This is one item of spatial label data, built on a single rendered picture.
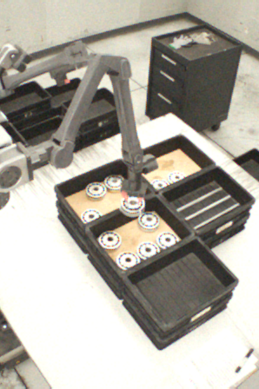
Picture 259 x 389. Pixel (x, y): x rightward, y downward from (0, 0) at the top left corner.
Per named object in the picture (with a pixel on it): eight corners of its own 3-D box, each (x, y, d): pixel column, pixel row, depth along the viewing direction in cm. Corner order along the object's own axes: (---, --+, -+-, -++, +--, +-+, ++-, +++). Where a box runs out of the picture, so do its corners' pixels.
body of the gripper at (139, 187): (123, 181, 189) (123, 168, 184) (147, 186, 188) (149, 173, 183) (120, 193, 185) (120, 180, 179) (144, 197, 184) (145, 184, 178)
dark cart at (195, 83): (175, 153, 377) (189, 60, 312) (143, 126, 401) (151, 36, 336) (224, 130, 404) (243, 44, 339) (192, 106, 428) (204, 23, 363)
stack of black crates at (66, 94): (56, 142, 357) (53, 108, 333) (39, 124, 373) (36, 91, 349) (97, 126, 375) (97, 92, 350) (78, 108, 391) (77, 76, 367)
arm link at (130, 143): (101, 58, 156) (118, 62, 148) (114, 54, 158) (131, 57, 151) (120, 161, 179) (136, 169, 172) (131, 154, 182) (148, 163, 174)
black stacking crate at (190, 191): (192, 250, 206) (196, 234, 198) (155, 209, 222) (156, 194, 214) (251, 215, 222) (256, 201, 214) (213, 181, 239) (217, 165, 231)
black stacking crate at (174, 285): (162, 342, 172) (165, 330, 164) (121, 290, 189) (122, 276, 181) (234, 295, 189) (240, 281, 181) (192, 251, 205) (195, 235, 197)
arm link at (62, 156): (90, 42, 150) (105, 44, 143) (117, 57, 160) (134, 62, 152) (37, 156, 156) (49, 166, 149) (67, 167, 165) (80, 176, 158)
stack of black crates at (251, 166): (285, 199, 326) (294, 177, 309) (260, 216, 312) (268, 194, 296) (248, 168, 347) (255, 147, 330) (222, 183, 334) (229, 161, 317)
